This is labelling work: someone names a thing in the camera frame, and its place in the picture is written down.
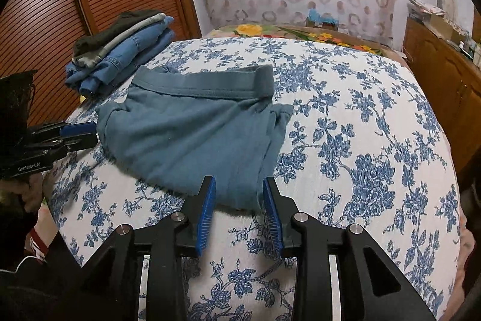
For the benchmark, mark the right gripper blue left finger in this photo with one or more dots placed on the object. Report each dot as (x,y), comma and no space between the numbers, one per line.
(199,211)

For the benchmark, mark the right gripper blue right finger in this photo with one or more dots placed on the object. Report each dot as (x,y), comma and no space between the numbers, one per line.
(279,211)

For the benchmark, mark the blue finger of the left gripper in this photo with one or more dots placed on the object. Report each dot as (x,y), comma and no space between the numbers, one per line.
(78,142)
(74,130)

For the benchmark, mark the teal blue shorts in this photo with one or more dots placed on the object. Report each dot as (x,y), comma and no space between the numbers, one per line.
(173,129)

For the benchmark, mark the person's left hand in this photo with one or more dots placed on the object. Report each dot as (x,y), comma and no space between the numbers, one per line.
(26,194)

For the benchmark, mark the blue folded denim jeans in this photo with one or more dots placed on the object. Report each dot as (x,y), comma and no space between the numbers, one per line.
(94,80)

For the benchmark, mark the grey folded pants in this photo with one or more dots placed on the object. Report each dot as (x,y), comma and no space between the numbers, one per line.
(116,39)

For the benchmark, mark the blue floral white bedsheet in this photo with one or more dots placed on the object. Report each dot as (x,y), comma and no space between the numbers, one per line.
(362,146)

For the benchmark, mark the black folded pants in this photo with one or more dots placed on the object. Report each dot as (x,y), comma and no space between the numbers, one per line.
(125,21)

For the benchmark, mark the colourful flower blanket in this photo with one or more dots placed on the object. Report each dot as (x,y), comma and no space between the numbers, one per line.
(303,33)

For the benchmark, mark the cardboard box with blue cloth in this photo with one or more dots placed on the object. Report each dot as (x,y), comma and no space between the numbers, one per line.
(323,21)

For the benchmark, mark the brown wooden side cabinet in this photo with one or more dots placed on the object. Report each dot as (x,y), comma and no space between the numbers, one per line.
(451,84)

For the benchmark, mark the open cardboard box on cabinet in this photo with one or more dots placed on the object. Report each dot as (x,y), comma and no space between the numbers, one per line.
(447,29)

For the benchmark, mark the stack of folded papers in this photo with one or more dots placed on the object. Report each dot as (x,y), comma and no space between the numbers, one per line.
(422,11)

